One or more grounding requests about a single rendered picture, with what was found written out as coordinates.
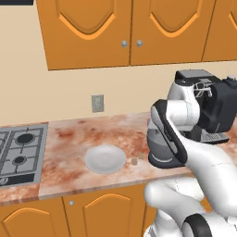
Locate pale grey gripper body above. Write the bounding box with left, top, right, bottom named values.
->
left=193, top=81, right=215, bottom=99

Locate dark extractor hood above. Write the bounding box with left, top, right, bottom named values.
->
left=0, top=0, right=34, bottom=6

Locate grey wall socket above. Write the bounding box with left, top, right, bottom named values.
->
left=91, top=94, right=105, bottom=114

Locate black coffee machine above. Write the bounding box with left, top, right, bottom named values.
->
left=174, top=69, right=237, bottom=145

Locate grey gas hob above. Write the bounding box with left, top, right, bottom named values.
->
left=0, top=123, right=49, bottom=188

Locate white round plate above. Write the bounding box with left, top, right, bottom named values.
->
left=84, top=144, right=127, bottom=175

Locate orange base cupboard door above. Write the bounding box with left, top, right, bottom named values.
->
left=0, top=196, right=71, bottom=237
left=62, top=183, right=148, bottom=237
left=141, top=203, right=159, bottom=237

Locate orange wall cupboard door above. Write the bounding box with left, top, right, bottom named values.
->
left=35, top=0, right=134, bottom=71
left=130, top=0, right=217, bottom=67
left=201, top=0, right=237, bottom=63

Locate grey stand mixer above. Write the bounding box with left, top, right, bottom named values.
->
left=146, top=106, right=191, bottom=170

